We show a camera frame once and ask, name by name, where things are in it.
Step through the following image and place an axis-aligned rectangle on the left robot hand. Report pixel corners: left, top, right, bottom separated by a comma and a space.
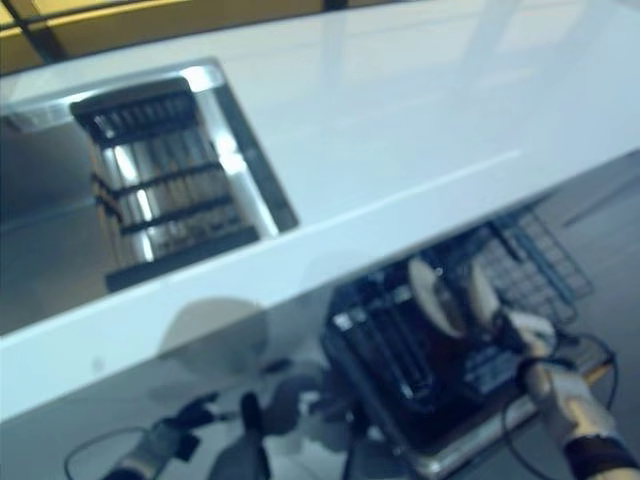
142, 393, 222, 457

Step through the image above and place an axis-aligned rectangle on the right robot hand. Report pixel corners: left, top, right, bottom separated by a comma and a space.
493, 307, 576, 406

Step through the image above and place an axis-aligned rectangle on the speckled cream plate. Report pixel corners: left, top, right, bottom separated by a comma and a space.
407, 259, 469, 337
468, 263, 502, 324

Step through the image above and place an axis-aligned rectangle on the black dishwasher cutlery basket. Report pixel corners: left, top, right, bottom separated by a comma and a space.
324, 294, 526, 451

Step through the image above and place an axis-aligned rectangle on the stainless steel sink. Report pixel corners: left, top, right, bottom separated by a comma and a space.
0, 58, 301, 334

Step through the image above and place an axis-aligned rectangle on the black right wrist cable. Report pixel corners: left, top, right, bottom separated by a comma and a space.
502, 332, 619, 469

